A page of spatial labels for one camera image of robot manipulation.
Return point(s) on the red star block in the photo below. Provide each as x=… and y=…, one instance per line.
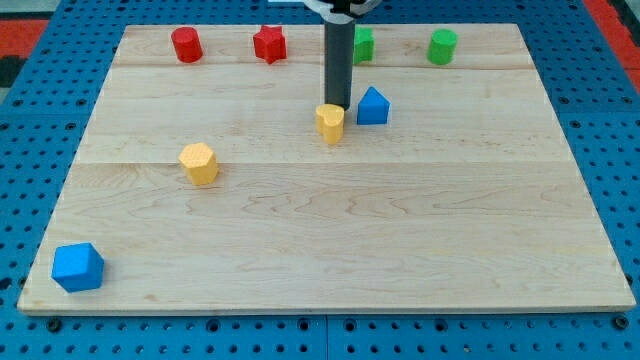
x=270, y=44

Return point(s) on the red cylinder block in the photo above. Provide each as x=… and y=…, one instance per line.
x=187, y=44

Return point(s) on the light wooden board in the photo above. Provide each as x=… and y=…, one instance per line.
x=467, y=201

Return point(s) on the green star block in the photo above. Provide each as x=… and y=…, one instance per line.
x=364, y=45

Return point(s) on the green cylinder block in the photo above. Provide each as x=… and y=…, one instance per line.
x=442, y=46

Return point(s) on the blue cube block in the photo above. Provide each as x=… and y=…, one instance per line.
x=78, y=267

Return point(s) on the yellow hexagon block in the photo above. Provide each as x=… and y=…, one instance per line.
x=199, y=163

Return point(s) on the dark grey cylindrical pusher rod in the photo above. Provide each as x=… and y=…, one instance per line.
x=339, y=52

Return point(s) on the white and black arm mount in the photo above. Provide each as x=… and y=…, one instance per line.
x=341, y=11

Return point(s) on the yellow heart block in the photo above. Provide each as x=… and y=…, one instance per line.
x=330, y=122

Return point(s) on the blue triangle block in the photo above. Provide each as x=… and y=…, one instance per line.
x=373, y=108

